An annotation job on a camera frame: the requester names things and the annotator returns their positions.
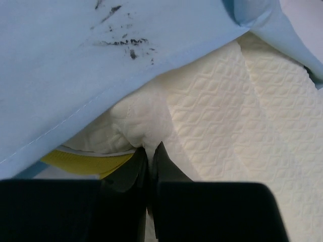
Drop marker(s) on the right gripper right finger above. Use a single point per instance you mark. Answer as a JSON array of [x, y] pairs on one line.
[[163, 168]]

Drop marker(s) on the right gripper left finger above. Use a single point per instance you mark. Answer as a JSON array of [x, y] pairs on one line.
[[125, 177]]

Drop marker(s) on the cream yellow-edged pillow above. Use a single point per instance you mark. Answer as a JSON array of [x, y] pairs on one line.
[[244, 112]]

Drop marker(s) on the light blue pillowcase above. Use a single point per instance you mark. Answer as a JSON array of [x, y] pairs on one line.
[[63, 63]]

